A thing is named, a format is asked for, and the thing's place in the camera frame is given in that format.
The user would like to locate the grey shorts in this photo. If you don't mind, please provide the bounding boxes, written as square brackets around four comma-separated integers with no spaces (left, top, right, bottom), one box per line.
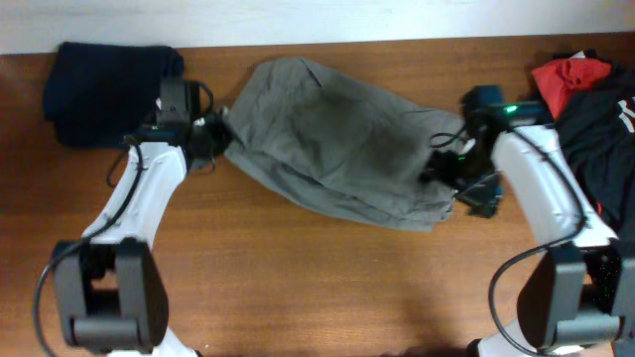
[224,58,463,232]

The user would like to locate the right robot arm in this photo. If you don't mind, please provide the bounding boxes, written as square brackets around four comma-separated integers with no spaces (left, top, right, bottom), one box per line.
[422,102,634,357]

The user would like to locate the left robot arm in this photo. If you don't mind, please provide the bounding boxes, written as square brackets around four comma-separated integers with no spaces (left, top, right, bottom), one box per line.
[43,108,233,356]

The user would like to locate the folded navy blue garment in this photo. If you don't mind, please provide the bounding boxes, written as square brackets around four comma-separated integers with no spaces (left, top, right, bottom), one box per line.
[43,42,185,149]

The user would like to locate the red garment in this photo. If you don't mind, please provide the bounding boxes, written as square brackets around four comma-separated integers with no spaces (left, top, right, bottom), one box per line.
[532,58,612,121]

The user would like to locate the black printed t-shirt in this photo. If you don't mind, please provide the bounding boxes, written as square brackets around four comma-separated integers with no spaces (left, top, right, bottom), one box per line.
[553,52,634,240]

